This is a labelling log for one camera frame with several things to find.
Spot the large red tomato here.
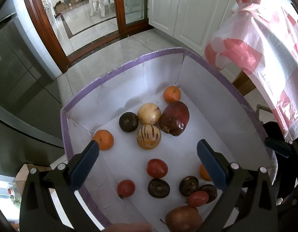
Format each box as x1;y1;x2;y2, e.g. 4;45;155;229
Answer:
146;159;168;179

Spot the yellow striped melon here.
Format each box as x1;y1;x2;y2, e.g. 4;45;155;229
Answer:
136;124;161;150

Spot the white kitchen cabinet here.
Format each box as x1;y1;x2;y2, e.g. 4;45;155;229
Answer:
149;0;235;55

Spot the dark mangosteen far right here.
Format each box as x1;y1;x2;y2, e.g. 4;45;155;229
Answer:
198;184;217;204

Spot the dark mangosteen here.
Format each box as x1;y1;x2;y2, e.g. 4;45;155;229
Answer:
179;175;199;197
119;112;138;132
198;184;217;204
147;178;170;199

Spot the small orange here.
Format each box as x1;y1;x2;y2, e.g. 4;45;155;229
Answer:
199;164;212;182

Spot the oval red tomato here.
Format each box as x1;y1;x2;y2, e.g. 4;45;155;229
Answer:
186;191;209;207

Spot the dark mangosteen front right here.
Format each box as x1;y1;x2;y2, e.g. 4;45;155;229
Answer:
179;175;199;197

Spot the brown red apple front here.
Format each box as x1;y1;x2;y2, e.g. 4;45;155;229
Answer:
160;206;203;231

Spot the dark refrigerator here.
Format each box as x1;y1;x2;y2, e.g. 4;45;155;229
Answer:
0;15;64;177

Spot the small red tomato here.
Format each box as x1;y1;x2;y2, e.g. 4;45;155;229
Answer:
117;179;135;198

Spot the dark mangosteen front left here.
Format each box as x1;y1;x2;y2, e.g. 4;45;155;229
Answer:
147;178;170;199

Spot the large orange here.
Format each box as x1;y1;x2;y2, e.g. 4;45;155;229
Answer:
93;129;114;151

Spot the white box purple rim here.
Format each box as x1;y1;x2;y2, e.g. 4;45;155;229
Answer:
61;48;277;231

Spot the dark red apple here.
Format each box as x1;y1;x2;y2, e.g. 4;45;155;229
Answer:
159;101;190;137

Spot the orange at box corner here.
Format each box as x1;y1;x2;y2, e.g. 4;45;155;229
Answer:
163;85;181;103

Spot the pale yellow round fruit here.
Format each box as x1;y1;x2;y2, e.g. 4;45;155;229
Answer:
137;103;161;125

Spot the red white checkered tablecloth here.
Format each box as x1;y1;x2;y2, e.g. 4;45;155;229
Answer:
204;0;298;140

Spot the wooden door frame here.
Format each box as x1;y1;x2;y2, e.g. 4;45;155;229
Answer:
24;0;148;73

